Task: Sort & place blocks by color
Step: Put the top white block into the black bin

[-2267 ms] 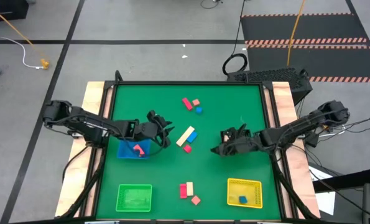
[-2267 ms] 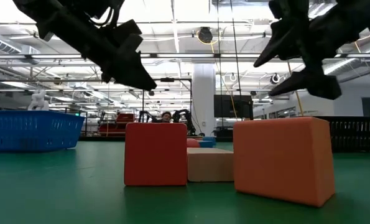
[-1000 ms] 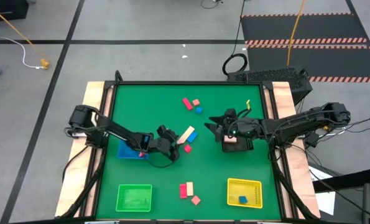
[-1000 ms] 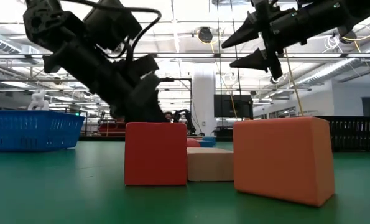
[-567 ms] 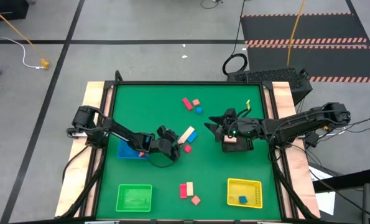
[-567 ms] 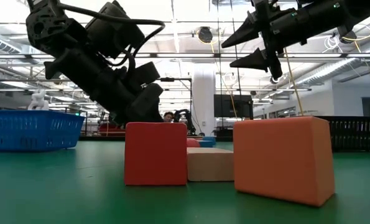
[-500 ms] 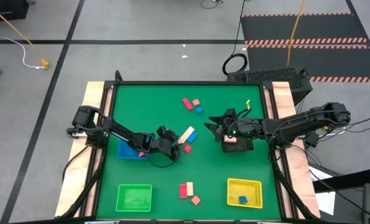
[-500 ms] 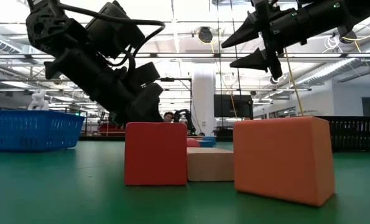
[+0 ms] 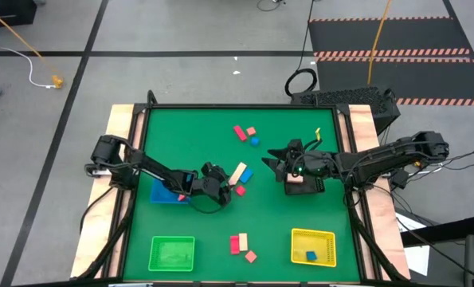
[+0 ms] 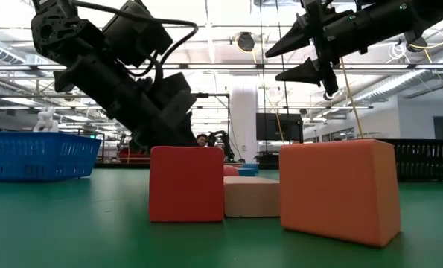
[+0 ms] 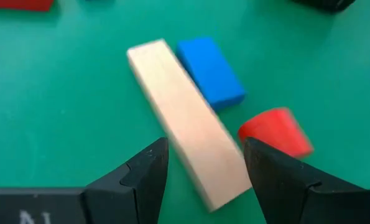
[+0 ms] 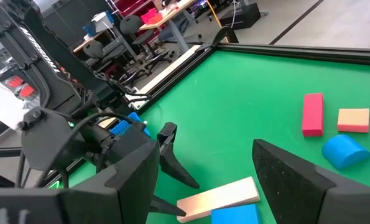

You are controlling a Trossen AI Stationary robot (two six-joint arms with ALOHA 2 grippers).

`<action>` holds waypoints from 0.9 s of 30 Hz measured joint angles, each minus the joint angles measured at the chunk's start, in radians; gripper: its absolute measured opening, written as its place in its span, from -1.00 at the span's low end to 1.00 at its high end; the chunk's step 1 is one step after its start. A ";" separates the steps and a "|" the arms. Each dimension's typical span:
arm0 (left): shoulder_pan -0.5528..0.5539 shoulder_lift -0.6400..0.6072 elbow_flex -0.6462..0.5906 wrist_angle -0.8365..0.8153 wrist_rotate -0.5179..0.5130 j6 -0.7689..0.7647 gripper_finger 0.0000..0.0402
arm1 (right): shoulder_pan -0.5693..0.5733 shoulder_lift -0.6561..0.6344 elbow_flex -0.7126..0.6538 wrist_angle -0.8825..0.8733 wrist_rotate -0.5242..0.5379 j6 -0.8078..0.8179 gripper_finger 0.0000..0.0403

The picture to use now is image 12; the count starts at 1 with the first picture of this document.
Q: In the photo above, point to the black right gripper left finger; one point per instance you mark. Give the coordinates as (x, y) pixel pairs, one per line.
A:
(135, 186)

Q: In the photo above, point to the long beige plank block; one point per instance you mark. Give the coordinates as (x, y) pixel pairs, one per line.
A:
(219, 196)

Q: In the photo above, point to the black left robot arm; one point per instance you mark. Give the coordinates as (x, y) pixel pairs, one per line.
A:
(48, 62)

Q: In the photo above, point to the wooden desk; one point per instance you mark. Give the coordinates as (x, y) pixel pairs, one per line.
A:
(169, 14)

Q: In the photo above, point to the short blue block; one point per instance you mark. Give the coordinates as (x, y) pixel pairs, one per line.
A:
(234, 214)

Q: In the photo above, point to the blue plastic basket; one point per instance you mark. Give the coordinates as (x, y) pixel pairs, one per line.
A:
(122, 127)

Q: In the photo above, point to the long red block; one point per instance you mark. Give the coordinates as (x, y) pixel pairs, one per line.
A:
(312, 113)

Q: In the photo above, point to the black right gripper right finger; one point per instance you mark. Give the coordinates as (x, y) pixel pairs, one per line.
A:
(284, 186)

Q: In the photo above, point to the black floor box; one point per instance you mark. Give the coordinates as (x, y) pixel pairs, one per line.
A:
(240, 17)

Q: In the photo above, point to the blue half-cylinder block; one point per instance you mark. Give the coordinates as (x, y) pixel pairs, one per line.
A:
(343, 152)

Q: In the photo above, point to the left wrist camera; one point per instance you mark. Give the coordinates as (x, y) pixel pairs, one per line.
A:
(48, 140)

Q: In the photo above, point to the black office chair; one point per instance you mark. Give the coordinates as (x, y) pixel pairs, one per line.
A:
(132, 25)
(93, 49)

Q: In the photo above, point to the green table mat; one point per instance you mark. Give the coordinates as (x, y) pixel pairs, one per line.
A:
(234, 93)

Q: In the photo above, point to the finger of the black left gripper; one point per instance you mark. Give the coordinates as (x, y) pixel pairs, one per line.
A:
(172, 165)
(166, 208)

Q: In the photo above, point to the red storage bins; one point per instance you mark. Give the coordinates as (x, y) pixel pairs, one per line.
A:
(132, 4)

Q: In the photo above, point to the black table frame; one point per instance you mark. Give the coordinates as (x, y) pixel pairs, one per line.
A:
(296, 51)

